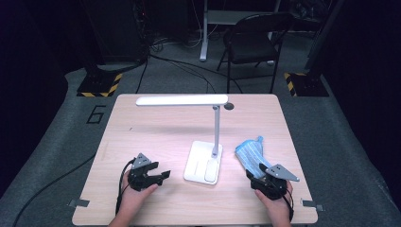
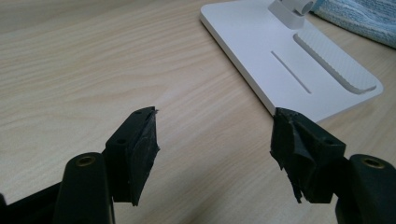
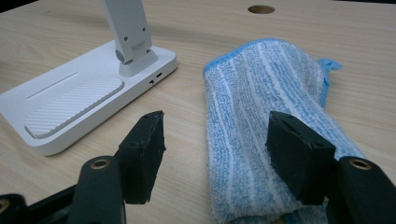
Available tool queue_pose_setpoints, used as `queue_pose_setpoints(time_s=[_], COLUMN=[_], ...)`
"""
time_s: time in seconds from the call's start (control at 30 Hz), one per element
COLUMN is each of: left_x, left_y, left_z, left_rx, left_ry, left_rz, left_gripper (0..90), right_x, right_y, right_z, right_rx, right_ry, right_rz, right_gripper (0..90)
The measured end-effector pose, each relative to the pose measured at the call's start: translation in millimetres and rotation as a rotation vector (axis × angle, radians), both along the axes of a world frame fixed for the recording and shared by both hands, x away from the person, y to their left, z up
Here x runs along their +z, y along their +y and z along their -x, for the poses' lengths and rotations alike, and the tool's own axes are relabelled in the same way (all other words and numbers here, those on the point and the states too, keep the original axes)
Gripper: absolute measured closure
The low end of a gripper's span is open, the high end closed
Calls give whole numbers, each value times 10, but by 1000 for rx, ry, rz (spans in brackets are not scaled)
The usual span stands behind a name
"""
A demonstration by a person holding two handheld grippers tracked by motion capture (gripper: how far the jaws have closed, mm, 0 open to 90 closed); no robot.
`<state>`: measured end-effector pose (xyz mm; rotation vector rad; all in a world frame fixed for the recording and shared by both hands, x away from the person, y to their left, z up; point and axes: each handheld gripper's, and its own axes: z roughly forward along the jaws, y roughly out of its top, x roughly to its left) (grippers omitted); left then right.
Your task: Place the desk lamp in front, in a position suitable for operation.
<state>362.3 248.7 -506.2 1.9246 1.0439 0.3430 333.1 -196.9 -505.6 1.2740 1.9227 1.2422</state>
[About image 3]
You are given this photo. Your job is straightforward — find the blue striped cloth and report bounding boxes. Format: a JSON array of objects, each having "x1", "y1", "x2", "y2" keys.
[{"x1": 203, "y1": 37, "x2": 368, "y2": 224}]

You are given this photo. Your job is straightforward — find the white desk lamp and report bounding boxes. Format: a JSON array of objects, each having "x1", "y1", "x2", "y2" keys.
[{"x1": 0, "y1": 0, "x2": 178, "y2": 157}]

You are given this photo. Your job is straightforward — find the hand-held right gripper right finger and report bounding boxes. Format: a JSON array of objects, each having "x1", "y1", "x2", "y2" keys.
[{"x1": 265, "y1": 110, "x2": 337, "y2": 206}]

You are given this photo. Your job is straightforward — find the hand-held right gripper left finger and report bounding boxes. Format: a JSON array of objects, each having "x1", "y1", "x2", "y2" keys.
[{"x1": 115, "y1": 110, "x2": 166, "y2": 205}]

